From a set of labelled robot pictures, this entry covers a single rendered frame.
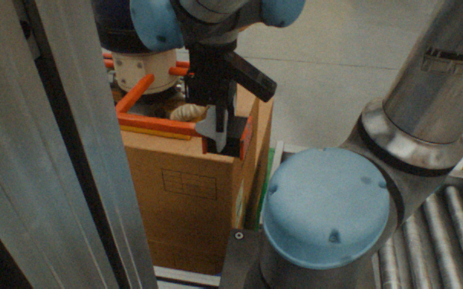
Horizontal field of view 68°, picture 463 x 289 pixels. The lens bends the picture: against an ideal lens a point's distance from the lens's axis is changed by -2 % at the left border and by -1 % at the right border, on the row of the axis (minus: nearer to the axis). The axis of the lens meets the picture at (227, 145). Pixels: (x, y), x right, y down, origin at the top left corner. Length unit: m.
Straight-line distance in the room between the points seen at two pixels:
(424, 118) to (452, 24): 0.09
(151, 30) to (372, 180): 0.27
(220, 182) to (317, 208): 0.59
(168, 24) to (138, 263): 0.25
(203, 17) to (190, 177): 0.61
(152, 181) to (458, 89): 0.79
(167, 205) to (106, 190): 0.88
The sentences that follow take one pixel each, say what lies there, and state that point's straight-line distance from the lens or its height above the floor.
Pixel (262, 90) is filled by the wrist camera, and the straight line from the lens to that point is 0.62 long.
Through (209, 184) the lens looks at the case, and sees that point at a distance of 0.92.
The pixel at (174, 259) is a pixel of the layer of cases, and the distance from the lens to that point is 1.26.
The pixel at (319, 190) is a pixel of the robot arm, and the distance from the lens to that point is 0.35.
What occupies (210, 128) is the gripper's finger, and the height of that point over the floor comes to 1.12.
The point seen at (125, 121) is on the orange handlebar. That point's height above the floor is 1.08.
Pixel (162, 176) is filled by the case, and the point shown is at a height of 0.85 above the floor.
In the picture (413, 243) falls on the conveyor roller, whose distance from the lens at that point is 1.32.
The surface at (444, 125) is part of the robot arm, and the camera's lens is 0.39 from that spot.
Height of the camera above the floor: 1.51
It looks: 39 degrees down
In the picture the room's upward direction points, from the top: straight up
